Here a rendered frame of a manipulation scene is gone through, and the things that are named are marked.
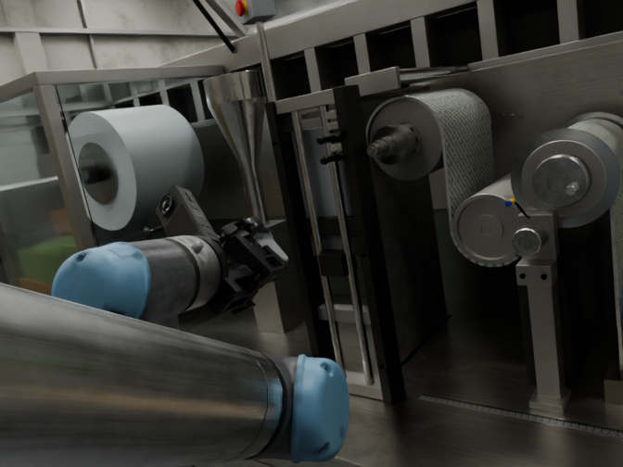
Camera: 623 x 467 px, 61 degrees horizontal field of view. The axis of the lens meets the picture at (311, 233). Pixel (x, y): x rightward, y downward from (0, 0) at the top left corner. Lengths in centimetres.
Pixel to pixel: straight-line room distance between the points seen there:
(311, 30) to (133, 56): 785
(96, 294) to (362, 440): 57
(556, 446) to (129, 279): 64
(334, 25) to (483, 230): 70
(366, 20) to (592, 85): 52
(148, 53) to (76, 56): 125
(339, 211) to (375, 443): 37
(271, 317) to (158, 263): 90
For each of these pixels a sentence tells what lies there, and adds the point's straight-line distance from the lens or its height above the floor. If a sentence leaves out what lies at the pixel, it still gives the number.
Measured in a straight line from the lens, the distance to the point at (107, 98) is 139.
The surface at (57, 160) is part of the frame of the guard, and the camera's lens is 130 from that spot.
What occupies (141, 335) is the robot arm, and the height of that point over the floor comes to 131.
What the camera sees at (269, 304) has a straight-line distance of 133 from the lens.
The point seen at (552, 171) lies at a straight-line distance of 84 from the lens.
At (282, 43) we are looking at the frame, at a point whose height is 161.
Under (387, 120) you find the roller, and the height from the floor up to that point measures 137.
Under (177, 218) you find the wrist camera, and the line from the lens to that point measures 64.
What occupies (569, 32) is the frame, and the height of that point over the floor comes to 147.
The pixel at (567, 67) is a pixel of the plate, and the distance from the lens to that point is 119.
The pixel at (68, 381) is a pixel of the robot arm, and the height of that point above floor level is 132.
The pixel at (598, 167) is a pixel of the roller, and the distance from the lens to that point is 85.
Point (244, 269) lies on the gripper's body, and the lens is 60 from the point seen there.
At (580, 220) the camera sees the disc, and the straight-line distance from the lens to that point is 87.
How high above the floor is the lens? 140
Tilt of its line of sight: 12 degrees down
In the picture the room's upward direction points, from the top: 10 degrees counter-clockwise
